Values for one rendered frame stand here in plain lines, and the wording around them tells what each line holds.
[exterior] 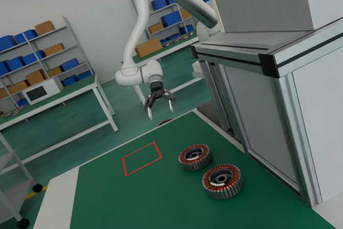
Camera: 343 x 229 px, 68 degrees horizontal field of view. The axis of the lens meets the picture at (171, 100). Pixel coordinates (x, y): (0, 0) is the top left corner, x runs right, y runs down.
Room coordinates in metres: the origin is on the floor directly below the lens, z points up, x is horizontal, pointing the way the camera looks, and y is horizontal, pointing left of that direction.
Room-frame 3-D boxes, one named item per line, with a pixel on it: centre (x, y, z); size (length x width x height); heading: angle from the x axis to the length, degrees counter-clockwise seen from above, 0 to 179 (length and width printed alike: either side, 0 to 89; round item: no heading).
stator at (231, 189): (0.60, -0.04, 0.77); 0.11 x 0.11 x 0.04
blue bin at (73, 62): (6.96, 2.07, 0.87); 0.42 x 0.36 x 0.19; 10
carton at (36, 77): (6.84, 2.95, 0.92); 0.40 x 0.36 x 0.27; 6
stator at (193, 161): (0.77, 0.00, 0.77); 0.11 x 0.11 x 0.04
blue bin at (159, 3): (7.38, -0.71, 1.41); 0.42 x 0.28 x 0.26; 10
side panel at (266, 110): (0.56, -0.19, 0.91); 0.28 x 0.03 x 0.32; 9
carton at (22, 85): (6.77, 3.42, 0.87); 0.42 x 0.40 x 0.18; 98
